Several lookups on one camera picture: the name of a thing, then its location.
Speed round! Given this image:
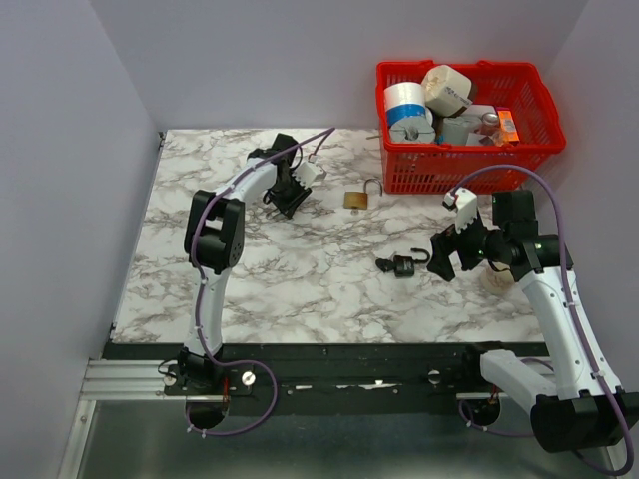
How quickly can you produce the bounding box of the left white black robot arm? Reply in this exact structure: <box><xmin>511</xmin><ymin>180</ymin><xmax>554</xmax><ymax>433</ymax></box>
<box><xmin>163</xmin><ymin>133</ymin><xmax>316</xmax><ymax>394</ymax></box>

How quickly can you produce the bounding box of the aluminium frame rail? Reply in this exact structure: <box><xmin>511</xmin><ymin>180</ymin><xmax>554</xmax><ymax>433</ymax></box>
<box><xmin>80</xmin><ymin>359</ymin><xmax>165</xmax><ymax>401</ymax></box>

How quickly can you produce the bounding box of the beige paper roll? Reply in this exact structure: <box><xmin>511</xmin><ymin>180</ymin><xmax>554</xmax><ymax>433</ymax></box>
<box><xmin>421</xmin><ymin>65</ymin><xmax>476</xmax><ymax>117</ymax></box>

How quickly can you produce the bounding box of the red plastic basket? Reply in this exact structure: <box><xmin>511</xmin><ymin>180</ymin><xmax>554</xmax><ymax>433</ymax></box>
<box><xmin>375</xmin><ymin>59</ymin><xmax>566</xmax><ymax>195</ymax></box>

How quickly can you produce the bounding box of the black padlock with keys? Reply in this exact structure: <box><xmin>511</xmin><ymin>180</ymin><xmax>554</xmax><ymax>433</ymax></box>
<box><xmin>374</xmin><ymin>247</ymin><xmax>431</xmax><ymax>278</ymax></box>

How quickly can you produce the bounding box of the orange small box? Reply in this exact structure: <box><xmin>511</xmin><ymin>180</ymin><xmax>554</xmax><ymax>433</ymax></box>
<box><xmin>496</xmin><ymin>108</ymin><xmax>520</xmax><ymax>145</ymax></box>

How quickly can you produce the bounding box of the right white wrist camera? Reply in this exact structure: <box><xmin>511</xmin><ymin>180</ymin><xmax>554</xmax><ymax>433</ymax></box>
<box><xmin>442</xmin><ymin>187</ymin><xmax>478</xmax><ymax>233</ymax></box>

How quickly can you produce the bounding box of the grey box in basket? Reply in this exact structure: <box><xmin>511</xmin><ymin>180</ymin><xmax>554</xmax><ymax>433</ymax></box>
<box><xmin>440</xmin><ymin>116</ymin><xmax>481</xmax><ymax>146</ymax></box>

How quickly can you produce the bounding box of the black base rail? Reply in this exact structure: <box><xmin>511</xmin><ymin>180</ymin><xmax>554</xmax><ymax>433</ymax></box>
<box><xmin>104</xmin><ymin>341</ymin><xmax>548</xmax><ymax>416</ymax></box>

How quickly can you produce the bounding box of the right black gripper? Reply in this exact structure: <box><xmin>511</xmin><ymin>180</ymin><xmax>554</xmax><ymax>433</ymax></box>
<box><xmin>426</xmin><ymin>205</ymin><xmax>508</xmax><ymax>280</ymax></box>

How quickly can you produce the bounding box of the large brass padlock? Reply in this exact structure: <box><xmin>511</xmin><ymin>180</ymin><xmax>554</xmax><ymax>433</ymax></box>
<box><xmin>342</xmin><ymin>178</ymin><xmax>383</xmax><ymax>211</ymax></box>

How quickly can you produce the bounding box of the small metal can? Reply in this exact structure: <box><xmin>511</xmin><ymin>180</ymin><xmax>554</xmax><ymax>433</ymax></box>
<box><xmin>481</xmin><ymin>112</ymin><xmax>500</xmax><ymax>128</ymax></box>

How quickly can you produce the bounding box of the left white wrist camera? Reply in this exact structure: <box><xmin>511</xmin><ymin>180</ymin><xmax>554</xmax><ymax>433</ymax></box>
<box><xmin>293</xmin><ymin>161</ymin><xmax>326</xmax><ymax>189</ymax></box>

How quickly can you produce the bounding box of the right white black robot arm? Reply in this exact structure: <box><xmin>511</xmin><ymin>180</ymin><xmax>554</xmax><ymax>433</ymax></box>
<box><xmin>427</xmin><ymin>188</ymin><xmax>632</xmax><ymax>452</ymax></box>

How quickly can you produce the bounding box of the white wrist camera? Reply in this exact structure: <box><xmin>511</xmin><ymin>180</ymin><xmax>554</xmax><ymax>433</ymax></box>
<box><xmin>442</xmin><ymin>187</ymin><xmax>478</xmax><ymax>233</ymax></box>
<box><xmin>293</xmin><ymin>161</ymin><xmax>326</xmax><ymax>189</ymax></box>

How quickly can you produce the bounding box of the white plastic bottle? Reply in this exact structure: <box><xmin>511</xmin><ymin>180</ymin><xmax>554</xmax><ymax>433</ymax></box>
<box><xmin>479</xmin><ymin>268</ymin><xmax>515</xmax><ymax>295</ymax></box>

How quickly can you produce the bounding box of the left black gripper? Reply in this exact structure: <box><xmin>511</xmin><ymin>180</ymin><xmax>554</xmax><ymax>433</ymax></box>
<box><xmin>268</xmin><ymin>172</ymin><xmax>312</xmax><ymax>220</ymax></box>

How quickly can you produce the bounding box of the white blue tape roll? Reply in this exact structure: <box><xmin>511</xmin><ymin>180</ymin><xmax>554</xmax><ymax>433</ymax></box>
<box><xmin>383</xmin><ymin>82</ymin><xmax>426</xmax><ymax>127</ymax></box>

